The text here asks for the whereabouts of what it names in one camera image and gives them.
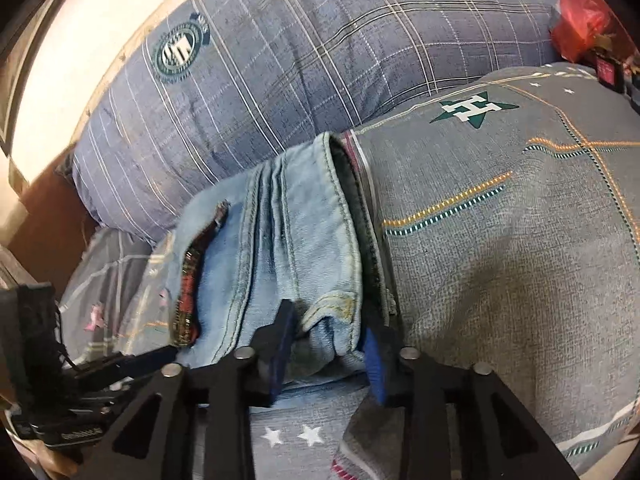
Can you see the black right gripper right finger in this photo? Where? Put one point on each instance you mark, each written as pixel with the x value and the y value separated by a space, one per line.
pixel 460 423

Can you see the red plastic bag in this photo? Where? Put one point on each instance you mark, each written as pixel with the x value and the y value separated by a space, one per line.
pixel 575 25

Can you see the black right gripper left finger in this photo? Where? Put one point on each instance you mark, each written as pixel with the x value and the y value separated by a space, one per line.
pixel 154 437

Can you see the brown wooden headboard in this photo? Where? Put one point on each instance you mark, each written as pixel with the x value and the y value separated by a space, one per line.
pixel 57 229

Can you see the light blue denim jeans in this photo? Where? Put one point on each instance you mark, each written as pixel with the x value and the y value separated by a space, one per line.
pixel 295 228

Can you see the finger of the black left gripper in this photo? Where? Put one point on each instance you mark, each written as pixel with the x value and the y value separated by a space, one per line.
pixel 145 363

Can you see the blue plaid pillow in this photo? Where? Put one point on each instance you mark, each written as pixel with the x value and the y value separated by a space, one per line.
pixel 220 85

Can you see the grey patterned bed quilt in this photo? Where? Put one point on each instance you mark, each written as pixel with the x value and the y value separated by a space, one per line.
pixel 507 219

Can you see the dark red small box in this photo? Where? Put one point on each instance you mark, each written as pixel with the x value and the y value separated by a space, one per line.
pixel 609 71

